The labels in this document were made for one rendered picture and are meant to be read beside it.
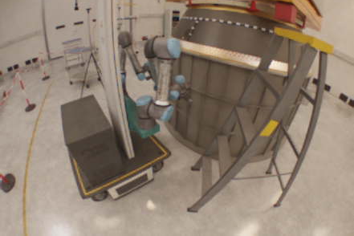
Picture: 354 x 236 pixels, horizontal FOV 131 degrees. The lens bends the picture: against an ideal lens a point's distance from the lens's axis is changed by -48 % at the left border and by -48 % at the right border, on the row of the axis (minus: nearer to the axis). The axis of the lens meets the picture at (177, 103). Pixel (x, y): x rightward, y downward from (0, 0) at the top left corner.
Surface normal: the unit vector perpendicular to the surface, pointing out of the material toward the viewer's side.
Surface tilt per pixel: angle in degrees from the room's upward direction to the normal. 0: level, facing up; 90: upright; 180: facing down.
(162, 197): 0
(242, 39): 62
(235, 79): 90
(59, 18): 90
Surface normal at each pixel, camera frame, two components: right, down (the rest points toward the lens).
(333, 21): -0.84, 0.25
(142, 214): 0.04, -0.85
